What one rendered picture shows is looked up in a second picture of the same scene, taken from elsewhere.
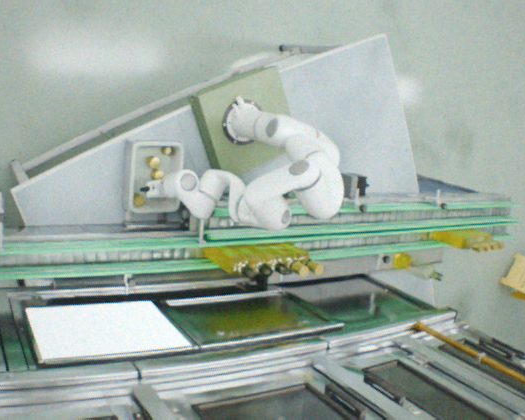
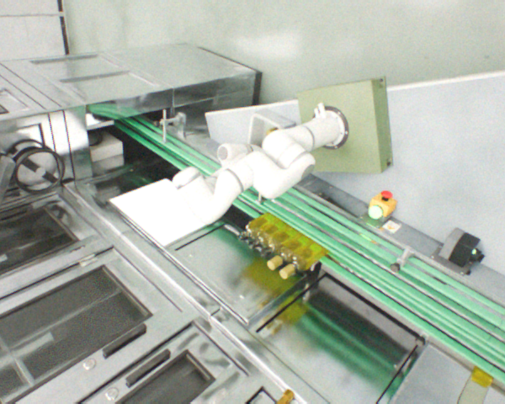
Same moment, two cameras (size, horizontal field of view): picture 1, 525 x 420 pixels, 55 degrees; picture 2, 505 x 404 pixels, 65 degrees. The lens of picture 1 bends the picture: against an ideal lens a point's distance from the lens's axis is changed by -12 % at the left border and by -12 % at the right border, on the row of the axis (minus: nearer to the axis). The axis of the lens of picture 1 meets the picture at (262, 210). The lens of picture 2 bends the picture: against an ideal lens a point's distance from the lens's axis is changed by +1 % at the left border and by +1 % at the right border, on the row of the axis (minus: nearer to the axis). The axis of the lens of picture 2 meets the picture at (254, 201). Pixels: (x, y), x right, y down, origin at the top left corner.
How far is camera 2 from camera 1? 1.68 m
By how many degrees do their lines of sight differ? 67
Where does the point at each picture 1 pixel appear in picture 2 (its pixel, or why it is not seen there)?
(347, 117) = (491, 170)
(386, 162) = not seen: outside the picture
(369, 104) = not seen: outside the picture
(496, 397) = not seen: outside the picture
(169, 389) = (119, 252)
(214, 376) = (137, 265)
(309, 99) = (436, 130)
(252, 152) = (333, 158)
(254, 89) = (343, 100)
